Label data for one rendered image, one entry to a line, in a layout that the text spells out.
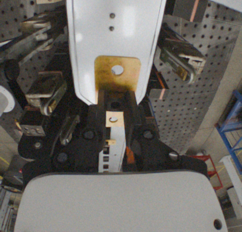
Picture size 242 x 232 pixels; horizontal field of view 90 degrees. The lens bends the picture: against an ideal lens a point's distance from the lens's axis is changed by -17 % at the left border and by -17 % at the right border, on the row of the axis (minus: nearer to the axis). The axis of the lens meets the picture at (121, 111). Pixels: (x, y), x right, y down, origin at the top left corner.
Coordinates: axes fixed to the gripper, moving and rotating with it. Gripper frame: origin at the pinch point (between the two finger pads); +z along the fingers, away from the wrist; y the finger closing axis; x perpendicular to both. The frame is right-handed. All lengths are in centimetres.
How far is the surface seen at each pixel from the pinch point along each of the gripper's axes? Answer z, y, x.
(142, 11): 27.8, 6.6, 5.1
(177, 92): 58, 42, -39
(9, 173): 82, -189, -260
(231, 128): 111, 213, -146
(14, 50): 12.7, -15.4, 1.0
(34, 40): 18.2, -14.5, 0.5
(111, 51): 27.8, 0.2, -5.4
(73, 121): 25.8, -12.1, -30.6
